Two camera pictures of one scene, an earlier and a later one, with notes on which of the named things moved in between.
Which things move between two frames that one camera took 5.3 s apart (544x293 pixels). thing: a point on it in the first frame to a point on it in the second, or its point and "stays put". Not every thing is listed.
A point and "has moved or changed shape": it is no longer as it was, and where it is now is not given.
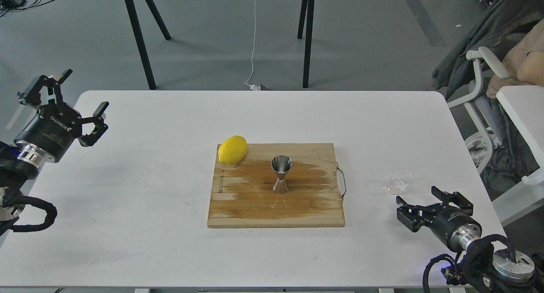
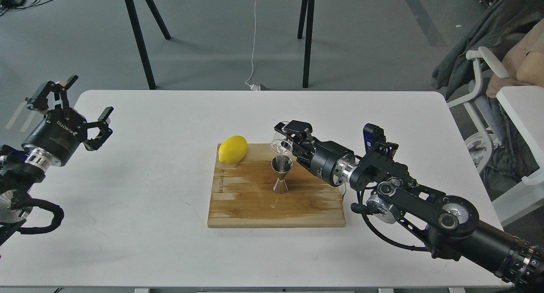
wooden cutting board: x=242 y=195 stays put
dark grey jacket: x=508 y=13 stays put
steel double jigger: x=281 y=164 stays put
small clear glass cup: x=398 y=180 has moved or changed shape
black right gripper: x=454 y=227 to x=321 y=158
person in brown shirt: x=525 y=63 stays put
